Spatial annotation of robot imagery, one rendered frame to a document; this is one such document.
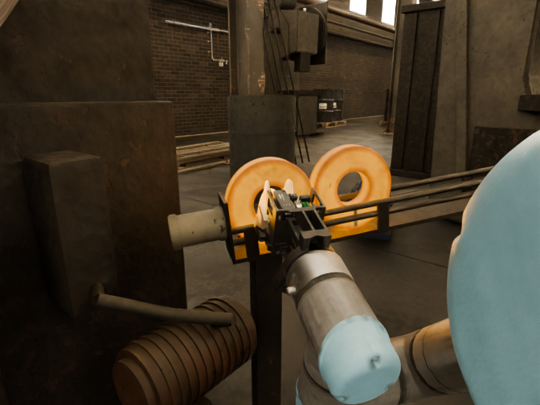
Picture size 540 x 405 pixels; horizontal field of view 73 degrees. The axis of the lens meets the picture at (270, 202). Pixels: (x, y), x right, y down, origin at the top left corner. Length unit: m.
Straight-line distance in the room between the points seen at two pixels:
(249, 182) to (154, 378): 0.32
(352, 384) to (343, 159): 0.39
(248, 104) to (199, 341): 2.53
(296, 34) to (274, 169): 7.61
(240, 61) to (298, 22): 3.55
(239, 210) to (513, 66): 2.27
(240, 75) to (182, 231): 4.28
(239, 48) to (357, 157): 4.25
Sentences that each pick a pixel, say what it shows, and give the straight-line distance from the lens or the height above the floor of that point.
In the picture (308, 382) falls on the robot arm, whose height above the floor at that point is 0.58.
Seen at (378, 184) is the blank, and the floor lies 0.73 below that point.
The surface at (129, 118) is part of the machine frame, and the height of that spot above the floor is 0.84.
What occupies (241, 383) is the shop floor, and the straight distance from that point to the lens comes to 1.31.
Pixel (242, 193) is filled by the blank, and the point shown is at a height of 0.73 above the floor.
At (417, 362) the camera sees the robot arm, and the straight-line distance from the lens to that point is 0.49.
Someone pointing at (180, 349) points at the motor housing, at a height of 0.52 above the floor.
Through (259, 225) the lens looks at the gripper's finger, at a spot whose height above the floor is 0.70.
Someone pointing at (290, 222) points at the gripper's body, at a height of 0.72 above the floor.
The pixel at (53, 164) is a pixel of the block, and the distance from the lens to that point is 0.57.
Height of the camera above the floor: 0.88
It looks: 16 degrees down
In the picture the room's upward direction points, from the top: straight up
